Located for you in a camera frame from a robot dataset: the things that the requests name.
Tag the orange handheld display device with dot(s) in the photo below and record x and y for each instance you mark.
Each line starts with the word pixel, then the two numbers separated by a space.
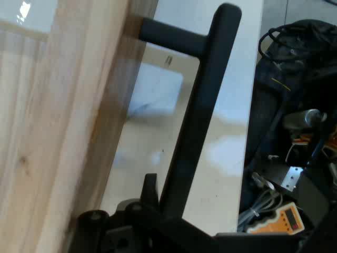
pixel 279 221

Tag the silver metal bracket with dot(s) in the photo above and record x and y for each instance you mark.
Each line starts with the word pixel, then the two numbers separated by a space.
pixel 292 179

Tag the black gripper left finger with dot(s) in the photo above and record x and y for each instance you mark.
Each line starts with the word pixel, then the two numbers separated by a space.
pixel 118 232

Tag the shiny metal cylinder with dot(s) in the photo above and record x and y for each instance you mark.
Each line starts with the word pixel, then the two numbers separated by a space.
pixel 308 116

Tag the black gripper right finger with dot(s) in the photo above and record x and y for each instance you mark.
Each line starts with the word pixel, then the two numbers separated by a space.
pixel 321 237

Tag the black backpack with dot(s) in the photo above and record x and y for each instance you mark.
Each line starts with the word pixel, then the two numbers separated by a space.
pixel 295 68

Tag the light wooden drawer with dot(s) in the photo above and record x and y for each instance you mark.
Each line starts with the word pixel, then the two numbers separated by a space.
pixel 52 131

